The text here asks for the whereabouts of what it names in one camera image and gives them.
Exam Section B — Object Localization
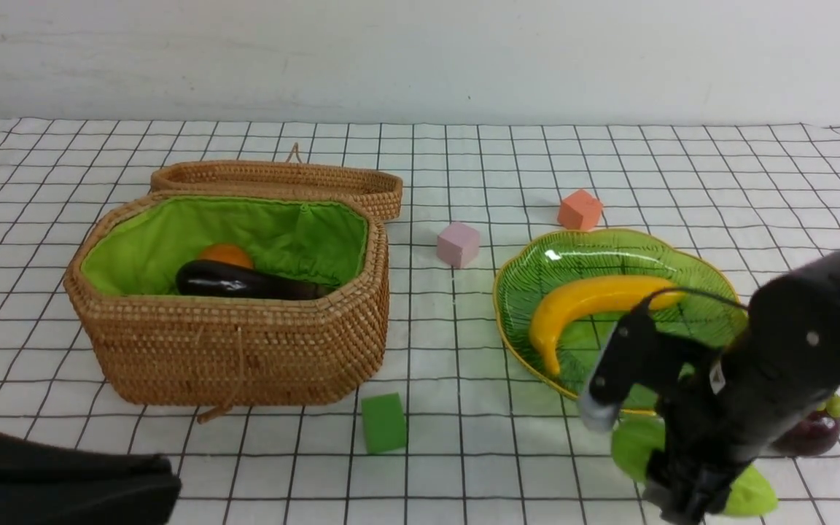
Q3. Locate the black right camera cable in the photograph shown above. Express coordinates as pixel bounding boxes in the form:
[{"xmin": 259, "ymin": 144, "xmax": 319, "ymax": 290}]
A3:
[{"xmin": 642, "ymin": 286, "xmax": 750, "ymax": 316}]

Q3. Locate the purple plastic eggplant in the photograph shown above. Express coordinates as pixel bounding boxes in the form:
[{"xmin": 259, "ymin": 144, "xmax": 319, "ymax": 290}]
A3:
[{"xmin": 174, "ymin": 260, "xmax": 334, "ymax": 301}]

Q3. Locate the yellow plastic banana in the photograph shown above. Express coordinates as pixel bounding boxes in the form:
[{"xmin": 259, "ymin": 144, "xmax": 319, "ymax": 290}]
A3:
[{"xmin": 528, "ymin": 275, "xmax": 674, "ymax": 378}]

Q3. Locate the orange-brown plastic potato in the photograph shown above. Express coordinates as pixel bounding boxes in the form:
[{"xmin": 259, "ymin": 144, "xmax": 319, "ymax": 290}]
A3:
[{"xmin": 195, "ymin": 243, "xmax": 254, "ymax": 269}]

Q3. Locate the green foam cube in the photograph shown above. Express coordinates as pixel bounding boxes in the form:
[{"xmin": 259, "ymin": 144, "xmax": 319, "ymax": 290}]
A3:
[{"xmin": 361, "ymin": 392, "xmax": 408, "ymax": 454}]

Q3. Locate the woven wicker basket green lining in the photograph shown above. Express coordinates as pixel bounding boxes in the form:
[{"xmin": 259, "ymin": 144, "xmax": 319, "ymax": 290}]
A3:
[{"xmin": 63, "ymin": 191, "xmax": 391, "ymax": 425}]

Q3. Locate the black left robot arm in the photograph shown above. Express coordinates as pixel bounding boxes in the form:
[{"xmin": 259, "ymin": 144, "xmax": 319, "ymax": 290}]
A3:
[{"xmin": 0, "ymin": 432, "xmax": 182, "ymax": 524}]

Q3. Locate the dark purple plastic mangosteen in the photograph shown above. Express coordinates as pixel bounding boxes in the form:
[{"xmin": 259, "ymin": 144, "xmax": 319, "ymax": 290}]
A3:
[{"xmin": 772, "ymin": 393, "xmax": 840, "ymax": 456}]

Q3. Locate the orange foam cube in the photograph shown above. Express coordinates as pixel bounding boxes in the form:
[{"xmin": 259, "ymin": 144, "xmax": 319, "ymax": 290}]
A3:
[{"xmin": 557, "ymin": 189, "xmax": 604, "ymax": 230}]

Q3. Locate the green glass leaf plate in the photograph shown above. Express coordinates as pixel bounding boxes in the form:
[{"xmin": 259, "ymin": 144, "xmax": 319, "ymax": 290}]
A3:
[{"xmin": 492, "ymin": 228, "xmax": 747, "ymax": 399}]

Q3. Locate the white grid tablecloth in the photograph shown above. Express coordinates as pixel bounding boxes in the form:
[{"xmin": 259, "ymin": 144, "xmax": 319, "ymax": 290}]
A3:
[{"xmin": 0, "ymin": 117, "xmax": 840, "ymax": 524}]

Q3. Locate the pink foam cube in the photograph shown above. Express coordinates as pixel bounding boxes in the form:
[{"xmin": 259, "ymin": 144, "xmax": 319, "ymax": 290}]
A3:
[{"xmin": 436, "ymin": 222, "xmax": 481, "ymax": 268}]

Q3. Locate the woven wicker basket lid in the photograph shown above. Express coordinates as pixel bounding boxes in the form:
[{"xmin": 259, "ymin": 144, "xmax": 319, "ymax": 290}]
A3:
[{"xmin": 150, "ymin": 144, "xmax": 403, "ymax": 222}]

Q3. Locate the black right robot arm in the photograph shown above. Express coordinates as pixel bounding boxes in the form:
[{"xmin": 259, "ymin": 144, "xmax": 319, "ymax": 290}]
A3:
[{"xmin": 645, "ymin": 250, "xmax": 840, "ymax": 524}]

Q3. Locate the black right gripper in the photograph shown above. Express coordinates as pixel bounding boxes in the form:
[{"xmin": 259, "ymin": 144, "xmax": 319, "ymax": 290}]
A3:
[{"xmin": 643, "ymin": 350, "xmax": 821, "ymax": 524}]

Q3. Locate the green plastic cucumber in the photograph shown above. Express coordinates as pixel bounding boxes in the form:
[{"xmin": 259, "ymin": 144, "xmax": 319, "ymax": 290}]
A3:
[{"xmin": 610, "ymin": 416, "xmax": 779, "ymax": 518}]

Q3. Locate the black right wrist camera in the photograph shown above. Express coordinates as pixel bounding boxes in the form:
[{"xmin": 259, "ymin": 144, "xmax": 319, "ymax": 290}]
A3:
[{"xmin": 577, "ymin": 298, "xmax": 720, "ymax": 432}]

